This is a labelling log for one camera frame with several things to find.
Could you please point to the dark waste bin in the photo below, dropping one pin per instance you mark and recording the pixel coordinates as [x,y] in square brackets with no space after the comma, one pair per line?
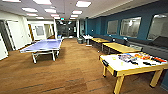
[80,40]

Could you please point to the small white table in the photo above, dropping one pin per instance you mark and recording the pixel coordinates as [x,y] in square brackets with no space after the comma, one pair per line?
[88,37]

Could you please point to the yellow wooden table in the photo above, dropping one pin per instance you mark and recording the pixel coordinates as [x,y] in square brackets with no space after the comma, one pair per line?
[121,47]
[100,40]

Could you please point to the interior glass window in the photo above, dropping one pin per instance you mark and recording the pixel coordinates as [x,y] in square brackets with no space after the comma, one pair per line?
[158,26]
[112,27]
[130,27]

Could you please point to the green exit sign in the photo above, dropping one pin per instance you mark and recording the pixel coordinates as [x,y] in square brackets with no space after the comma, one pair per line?
[62,18]

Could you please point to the ceiling light panel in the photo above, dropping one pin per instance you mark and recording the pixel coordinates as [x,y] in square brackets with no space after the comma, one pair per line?
[75,12]
[11,1]
[29,9]
[50,10]
[83,4]
[42,2]

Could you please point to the blue ping pong table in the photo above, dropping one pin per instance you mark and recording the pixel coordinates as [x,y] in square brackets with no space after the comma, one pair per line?
[41,45]

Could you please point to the yellow air hockey table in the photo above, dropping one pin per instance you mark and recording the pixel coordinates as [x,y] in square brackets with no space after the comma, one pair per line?
[123,68]

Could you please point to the orange bowl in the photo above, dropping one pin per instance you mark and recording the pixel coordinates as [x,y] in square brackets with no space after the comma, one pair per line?
[142,56]

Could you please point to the red black game paddle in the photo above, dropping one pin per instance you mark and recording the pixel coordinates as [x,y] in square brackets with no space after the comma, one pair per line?
[159,59]

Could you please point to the framed glass wall panel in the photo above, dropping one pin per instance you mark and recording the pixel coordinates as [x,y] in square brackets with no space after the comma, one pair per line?
[39,31]

